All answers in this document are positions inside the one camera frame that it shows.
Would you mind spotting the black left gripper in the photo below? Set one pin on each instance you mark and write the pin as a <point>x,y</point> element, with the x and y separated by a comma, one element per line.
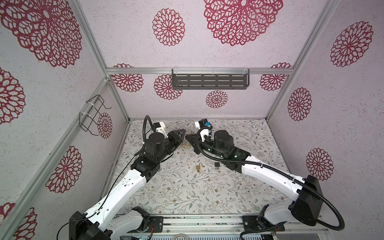
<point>172,141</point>

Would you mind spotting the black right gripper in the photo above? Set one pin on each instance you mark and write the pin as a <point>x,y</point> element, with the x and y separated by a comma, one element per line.
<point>202,145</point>

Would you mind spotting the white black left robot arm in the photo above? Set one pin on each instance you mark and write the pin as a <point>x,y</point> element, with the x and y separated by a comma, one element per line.
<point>99,221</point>

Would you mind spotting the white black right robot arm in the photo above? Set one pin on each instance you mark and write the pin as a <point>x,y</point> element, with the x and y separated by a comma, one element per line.
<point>305,195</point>

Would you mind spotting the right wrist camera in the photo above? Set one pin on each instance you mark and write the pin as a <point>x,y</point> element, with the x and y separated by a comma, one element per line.
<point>205,128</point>

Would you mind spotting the dark grey wall shelf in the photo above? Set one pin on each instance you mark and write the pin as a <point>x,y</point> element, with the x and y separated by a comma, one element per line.
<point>181,81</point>

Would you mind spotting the black wire wall rack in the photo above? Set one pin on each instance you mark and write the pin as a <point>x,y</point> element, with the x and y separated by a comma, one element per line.
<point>88,119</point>

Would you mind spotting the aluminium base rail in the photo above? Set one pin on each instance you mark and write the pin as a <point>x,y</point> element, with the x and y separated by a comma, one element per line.
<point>225,227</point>

